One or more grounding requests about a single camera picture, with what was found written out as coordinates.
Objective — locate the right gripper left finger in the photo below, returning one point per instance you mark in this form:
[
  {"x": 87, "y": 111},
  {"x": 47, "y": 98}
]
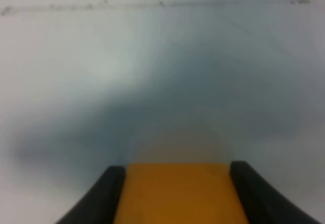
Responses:
[{"x": 100, "y": 203}]

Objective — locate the orange block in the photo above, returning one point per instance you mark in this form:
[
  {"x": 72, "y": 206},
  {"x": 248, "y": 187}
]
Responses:
[{"x": 179, "y": 193}]

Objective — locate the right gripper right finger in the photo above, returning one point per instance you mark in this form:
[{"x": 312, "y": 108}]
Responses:
[{"x": 261, "y": 202}]

